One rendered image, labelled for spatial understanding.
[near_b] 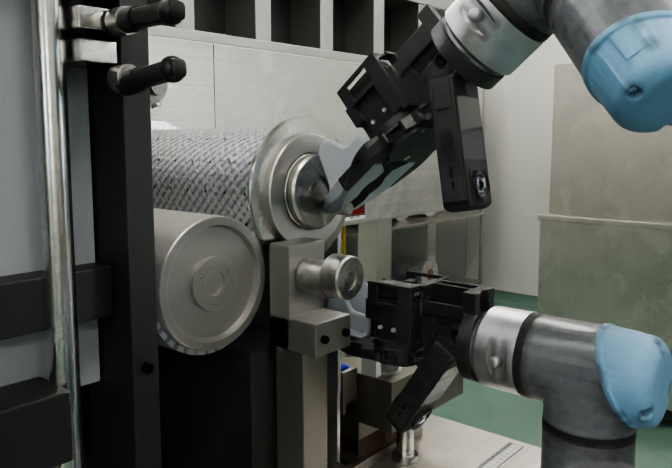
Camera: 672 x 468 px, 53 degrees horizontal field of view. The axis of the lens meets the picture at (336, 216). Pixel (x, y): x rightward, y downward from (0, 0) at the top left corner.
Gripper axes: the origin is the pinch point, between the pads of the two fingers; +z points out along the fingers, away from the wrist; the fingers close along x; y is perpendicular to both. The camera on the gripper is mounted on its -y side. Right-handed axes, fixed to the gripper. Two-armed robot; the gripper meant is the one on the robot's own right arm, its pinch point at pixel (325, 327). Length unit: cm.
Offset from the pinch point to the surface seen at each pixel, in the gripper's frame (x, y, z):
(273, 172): 11.3, 18.0, -3.4
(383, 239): -73, -3, 46
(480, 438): -23.1, -19.0, -7.4
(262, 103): -19.1, 26.6, 30.1
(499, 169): -444, -4, 204
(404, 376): -6.6, -6.0, -6.3
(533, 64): -444, 77, 178
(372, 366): -4.1, -4.8, -3.6
